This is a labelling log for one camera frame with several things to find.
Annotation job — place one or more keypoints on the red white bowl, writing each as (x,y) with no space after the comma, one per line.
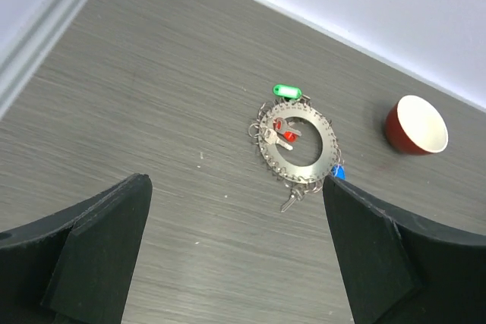
(415,127)

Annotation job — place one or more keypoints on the large metal keyring disc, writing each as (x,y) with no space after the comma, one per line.
(303,164)

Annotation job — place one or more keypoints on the red tag key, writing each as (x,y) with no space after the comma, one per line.
(284,128)

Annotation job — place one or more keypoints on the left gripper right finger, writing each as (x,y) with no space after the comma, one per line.
(400,267)

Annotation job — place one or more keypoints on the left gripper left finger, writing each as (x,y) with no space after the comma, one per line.
(76,265)

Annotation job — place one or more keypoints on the blue tag key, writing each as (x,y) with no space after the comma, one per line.
(338,171)

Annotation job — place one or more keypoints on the green tag key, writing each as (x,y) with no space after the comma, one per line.
(286,91)

